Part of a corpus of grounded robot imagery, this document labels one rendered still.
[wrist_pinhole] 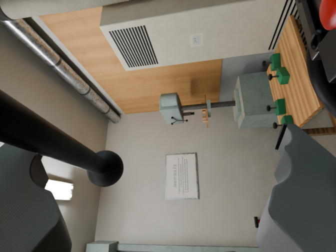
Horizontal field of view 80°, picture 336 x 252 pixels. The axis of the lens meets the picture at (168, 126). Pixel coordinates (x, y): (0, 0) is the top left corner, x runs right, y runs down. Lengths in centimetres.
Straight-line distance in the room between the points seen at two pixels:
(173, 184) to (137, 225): 73
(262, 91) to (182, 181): 156
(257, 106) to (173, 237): 191
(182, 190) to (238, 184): 74
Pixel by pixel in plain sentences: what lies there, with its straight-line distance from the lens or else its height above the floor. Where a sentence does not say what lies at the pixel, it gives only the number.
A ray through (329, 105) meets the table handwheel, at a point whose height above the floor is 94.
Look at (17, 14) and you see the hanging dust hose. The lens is 203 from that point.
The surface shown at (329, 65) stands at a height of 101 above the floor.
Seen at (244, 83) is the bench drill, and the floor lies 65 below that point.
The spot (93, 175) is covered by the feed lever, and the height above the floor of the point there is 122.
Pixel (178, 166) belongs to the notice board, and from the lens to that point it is 297.
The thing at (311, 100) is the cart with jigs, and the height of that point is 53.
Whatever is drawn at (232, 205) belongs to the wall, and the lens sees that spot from 292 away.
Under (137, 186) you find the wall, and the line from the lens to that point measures 309.
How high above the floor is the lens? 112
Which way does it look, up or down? 10 degrees up
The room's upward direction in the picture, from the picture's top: 95 degrees counter-clockwise
